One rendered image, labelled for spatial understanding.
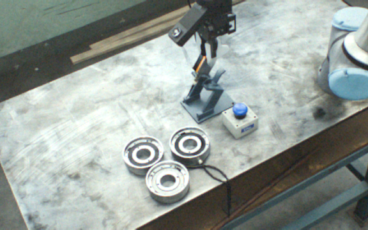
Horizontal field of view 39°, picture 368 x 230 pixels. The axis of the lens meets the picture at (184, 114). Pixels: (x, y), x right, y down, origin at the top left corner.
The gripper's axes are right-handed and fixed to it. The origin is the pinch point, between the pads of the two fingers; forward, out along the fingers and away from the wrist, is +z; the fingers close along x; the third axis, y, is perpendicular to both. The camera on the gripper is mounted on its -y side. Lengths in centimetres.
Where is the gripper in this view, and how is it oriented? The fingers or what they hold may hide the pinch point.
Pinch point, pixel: (206, 61)
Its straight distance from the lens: 137.6
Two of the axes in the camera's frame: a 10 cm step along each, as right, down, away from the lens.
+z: 0.8, 6.8, 7.3
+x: -5.0, -6.1, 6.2
